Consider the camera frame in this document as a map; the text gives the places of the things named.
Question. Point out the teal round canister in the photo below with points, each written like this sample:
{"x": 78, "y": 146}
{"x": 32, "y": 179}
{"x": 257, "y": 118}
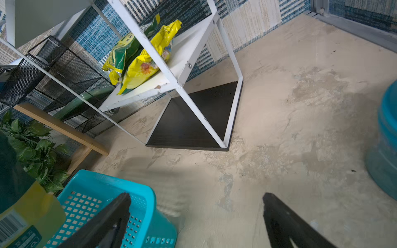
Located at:
{"x": 381, "y": 159}

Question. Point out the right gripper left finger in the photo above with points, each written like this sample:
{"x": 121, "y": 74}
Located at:
{"x": 106, "y": 229}

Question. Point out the green leafy plant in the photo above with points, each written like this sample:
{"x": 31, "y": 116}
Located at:
{"x": 37, "y": 152}

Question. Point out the teal plastic basket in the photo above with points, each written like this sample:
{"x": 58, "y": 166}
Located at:
{"x": 87, "y": 193}

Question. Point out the wooden plant stand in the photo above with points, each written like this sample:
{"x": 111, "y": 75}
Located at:
{"x": 88, "y": 144}

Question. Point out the dark green fertilizer bag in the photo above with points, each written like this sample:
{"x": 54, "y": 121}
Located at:
{"x": 30, "y": 217}

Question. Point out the white metal shelf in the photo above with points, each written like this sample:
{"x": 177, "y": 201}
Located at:
{"x": 25, "y": 20}

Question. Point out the black mesh rack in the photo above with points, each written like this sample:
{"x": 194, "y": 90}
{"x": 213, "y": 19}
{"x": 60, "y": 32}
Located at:
{"x": 59, "y": 82}

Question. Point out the yellow green fertilizer bag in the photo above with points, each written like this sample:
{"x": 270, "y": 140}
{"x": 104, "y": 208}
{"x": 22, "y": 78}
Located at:
{"x": 120, "y": 57}

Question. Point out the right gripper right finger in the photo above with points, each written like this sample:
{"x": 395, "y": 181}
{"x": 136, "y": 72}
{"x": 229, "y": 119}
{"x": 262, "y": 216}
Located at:
{"x": 286, "y": 229}

